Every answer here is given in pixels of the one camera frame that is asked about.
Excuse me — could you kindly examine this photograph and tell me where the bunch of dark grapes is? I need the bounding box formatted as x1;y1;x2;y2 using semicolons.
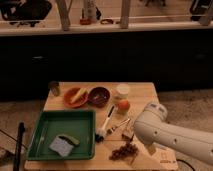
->
109;143;138;160

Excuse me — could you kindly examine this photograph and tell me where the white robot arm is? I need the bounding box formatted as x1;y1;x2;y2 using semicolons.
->
133;102;213;165

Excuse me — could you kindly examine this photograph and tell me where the purple bowl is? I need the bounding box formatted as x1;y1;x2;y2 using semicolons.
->
88;87;110;108

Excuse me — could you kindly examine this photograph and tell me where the orange bowl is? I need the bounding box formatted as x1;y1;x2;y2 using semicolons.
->
63;87;88;108

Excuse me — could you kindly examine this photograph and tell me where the white plastic cup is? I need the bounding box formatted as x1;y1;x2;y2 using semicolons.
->
115;83;130;99

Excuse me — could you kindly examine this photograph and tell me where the yellow banana piece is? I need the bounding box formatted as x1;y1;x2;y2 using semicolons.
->
70;88;87;103

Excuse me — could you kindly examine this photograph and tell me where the metal fork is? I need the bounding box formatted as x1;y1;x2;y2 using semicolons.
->
107;118;131;135

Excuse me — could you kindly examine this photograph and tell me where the green plastic tray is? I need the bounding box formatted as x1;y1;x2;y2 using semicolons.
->
27;110;96;161

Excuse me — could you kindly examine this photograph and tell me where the small wooden box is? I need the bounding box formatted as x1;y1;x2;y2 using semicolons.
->
122;120;134;141

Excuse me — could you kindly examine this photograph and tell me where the small metal cup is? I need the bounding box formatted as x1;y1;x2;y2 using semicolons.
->
48;81;60;96

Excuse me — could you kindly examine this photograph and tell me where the green cucumber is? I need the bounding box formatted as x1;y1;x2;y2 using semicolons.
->
58;134;80;146

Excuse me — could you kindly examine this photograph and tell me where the red round object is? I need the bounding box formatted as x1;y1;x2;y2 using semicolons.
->
79;18;92;25

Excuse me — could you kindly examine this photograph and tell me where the blue sponge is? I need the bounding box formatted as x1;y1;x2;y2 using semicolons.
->
49;137;74;157

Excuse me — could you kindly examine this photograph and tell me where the black pole stand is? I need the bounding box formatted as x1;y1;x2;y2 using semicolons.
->
13;122;25;171

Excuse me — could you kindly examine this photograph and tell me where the black office chair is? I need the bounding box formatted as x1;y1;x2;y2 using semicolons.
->
0;0;52;27

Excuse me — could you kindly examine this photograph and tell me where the wooden post middle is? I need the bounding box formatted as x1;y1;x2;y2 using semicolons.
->
120;0;131;29

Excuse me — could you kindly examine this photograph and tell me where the wooden post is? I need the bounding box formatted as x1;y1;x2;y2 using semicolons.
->
120;0;131;29
55;0;70;31

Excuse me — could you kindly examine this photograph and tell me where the wooden post left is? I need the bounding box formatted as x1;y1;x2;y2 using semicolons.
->
55;0;70;31

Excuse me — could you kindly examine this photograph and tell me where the black cable on floor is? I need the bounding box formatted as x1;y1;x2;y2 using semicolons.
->
175;158;198;171

